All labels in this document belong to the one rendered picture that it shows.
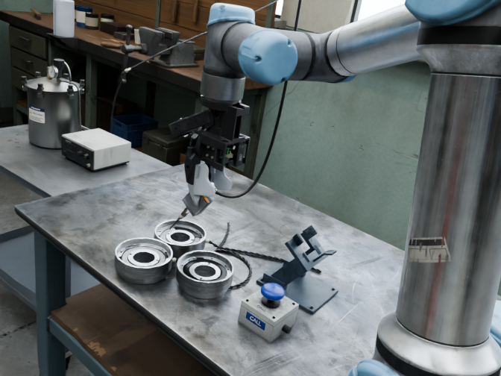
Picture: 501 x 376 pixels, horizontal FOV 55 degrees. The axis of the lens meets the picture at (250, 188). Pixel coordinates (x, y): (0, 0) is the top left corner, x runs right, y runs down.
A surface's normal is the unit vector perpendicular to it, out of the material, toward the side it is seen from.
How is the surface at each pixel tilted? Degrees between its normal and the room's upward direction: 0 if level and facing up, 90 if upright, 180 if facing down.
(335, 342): 0
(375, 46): 110
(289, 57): 90
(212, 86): 90
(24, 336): 0
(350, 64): 132
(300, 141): 90
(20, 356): 0
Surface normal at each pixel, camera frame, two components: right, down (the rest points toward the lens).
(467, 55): -0.45, 0.80
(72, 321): 0.15, -0.91
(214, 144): -0.60, 0.24
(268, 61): 0.49, 0.42
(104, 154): 0.80, 0.35
